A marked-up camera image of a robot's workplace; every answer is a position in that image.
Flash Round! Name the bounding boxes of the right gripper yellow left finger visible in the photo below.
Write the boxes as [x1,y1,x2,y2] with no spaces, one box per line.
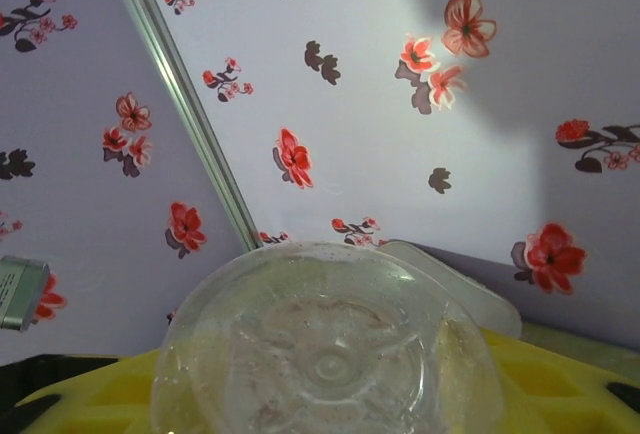
[14,348,166,434]

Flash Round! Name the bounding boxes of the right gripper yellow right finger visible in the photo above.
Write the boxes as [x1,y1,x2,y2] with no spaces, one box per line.
[479,326,640,434]

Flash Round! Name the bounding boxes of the slim clear bottle red band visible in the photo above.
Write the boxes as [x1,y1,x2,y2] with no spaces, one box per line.
[149,241,504,434]

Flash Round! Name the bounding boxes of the white bin lid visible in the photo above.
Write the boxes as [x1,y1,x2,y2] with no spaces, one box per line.
[379,238,524,340]

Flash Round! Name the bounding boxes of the grey slotted metal block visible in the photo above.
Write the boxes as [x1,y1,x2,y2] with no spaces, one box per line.
[0,254,51,334]

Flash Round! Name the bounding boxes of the aluminium frame post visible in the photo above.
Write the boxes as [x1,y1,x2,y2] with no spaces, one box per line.
[99,0,264,253]

